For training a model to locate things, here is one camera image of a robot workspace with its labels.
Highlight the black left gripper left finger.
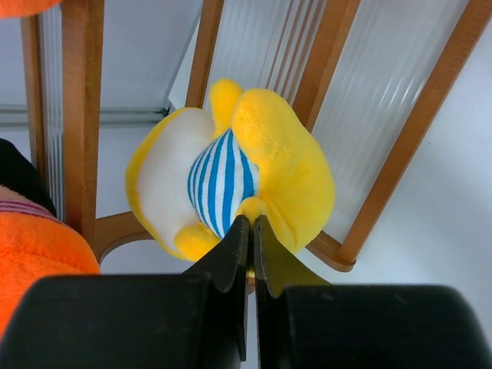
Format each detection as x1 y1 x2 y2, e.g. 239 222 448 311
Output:
1 216 249 368

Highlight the yellow striped plush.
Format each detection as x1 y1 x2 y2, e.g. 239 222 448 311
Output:
125 78 335 261

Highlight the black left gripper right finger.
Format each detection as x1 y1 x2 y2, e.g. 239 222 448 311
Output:
252 217 491 368

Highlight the wooden shelf rack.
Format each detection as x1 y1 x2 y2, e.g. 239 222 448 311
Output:
20 1 491 272

